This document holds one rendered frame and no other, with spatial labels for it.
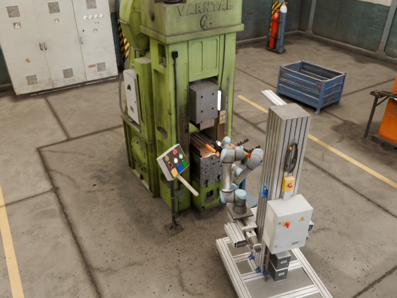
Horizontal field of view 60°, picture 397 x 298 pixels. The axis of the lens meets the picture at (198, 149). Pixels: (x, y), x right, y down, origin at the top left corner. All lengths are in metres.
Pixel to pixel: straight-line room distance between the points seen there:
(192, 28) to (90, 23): 5.28
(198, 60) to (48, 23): 5.18
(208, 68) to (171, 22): 0.74
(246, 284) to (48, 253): 2.37
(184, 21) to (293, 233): 2.27
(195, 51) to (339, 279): 2.94
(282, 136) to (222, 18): 1.63
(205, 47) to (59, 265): 2.97
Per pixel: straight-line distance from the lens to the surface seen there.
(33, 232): 5.02
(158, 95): 4.21
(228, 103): 4.38
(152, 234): 4.56
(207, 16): 3.77
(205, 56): 3.95
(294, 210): 3.12
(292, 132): 2.85
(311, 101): 7.69
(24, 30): 8.52
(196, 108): 3.91
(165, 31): 3.58
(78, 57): 8.87
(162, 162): 3.75
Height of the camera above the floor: 3.27
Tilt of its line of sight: 33 degrees down
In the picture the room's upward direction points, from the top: straight up
